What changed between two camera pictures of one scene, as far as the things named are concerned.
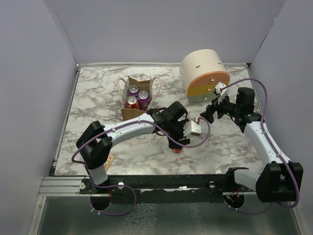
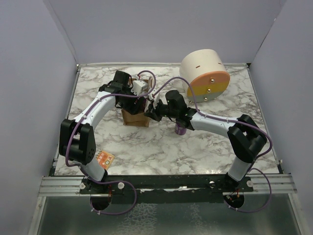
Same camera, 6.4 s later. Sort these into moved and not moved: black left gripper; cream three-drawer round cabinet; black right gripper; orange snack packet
Moved: black right gripper; black left gripper
Not moved: cream three-drawer round cabinet; orange snack packet
